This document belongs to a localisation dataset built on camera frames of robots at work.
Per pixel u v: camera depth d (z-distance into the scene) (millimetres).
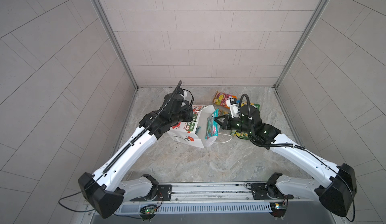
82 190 367
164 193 708
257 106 1030
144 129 435
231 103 658
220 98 1053
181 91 620
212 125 705
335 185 377
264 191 710
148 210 645
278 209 680
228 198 706
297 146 461
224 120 632
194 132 676
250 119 526
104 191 356
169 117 502
